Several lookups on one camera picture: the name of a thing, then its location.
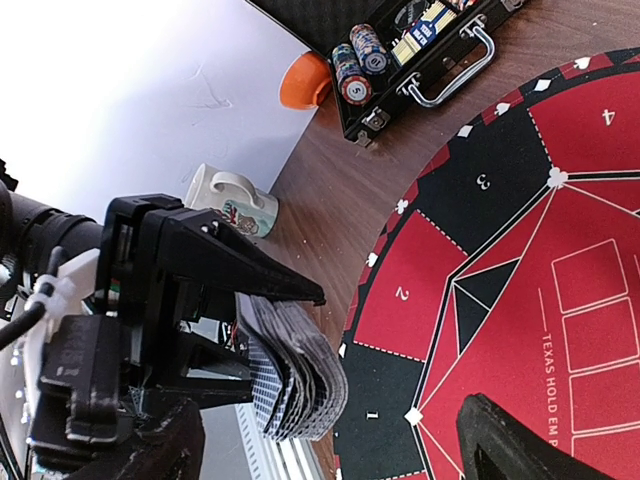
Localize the black poker chip case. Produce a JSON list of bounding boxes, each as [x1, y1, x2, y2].
[[252, 1, 524, 146]]

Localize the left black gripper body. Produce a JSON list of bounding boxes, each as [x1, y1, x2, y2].
[[27, 195, 187, 468]]

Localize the white floral ceramic mug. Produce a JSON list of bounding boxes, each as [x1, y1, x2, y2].
[[184, 163, 279, 238]]

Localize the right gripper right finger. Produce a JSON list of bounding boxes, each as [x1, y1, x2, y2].
[[456, 392, 630, 479]]

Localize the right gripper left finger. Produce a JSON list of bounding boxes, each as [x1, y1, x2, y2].
[[44, 399, 206, 479]]

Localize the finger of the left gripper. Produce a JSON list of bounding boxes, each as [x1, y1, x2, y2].
[[149, 208, 326, 306], [174, 332, 252, 409]]

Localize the aluminium front rail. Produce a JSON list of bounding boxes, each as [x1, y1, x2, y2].
[[200, 405, 342, 479]]

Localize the orange plastic cup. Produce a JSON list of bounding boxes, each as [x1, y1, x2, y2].
[[279, 51, 333, 110]]

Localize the round red black poker mat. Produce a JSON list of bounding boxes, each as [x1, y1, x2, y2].
[[334, 48, 639, 479]]

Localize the grey playing card deck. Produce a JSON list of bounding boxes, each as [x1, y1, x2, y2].
[[237, 294, 349, 442]]

